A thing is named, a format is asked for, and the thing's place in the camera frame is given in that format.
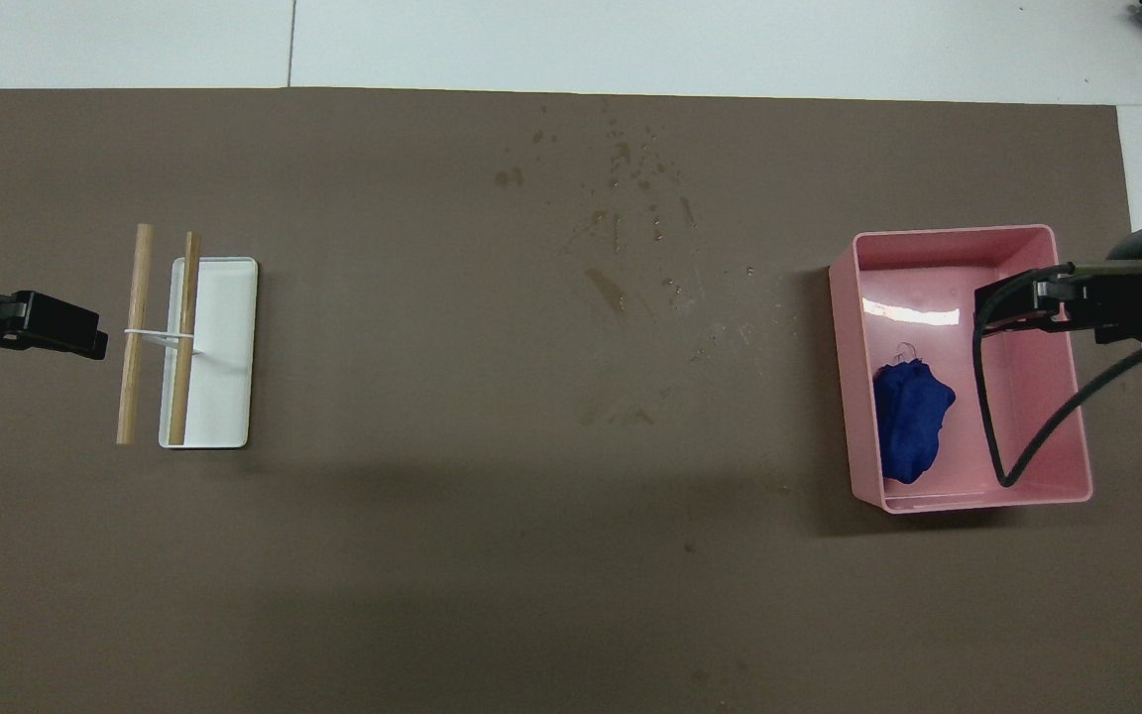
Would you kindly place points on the pale wooden dowel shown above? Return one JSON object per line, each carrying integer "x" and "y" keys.
{"x": 140, "y": 288}

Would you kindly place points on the white rack with wooden dowels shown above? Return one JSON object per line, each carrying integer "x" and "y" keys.
{"x": 224, "y": 377}

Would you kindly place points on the brown table mat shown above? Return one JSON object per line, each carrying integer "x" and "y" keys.
{"x": 531, "y": 595}

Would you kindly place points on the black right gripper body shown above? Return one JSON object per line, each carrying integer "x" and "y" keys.
{"x": 1136, "y": 297}

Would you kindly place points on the water puddle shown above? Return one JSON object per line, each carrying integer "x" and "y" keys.
{"x": 608, "y": 291}

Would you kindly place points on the blue towel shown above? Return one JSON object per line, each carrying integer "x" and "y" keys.
{"x": 910, "y": 421}

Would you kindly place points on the pink plastic bin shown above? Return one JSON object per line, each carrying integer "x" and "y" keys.
{"x": 1037, "y": 397}

